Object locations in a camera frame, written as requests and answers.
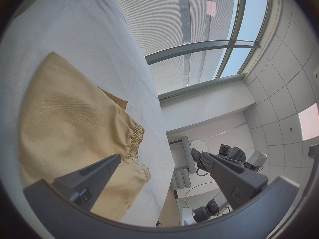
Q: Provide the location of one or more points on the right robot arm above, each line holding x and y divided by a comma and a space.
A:
256, 155

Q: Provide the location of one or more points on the grey floor appliance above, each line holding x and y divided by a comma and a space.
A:
180, 179

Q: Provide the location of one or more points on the ceiling light panel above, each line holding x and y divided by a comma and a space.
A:
309, 123

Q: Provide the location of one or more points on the tan shorts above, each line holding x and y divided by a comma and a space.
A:
69, 123

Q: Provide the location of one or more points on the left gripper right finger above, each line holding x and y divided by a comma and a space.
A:
234, 185

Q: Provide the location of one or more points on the round mirror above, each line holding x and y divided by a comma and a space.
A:
199, 144

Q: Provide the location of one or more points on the window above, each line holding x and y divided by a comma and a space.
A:
174, 21

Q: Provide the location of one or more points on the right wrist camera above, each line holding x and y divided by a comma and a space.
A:
224, 149

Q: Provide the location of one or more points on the bed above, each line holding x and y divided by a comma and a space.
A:
99, 58

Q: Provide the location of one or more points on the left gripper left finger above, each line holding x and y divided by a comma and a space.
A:
88, 186

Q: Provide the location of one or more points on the grey dressing table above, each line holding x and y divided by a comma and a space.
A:
185, 146

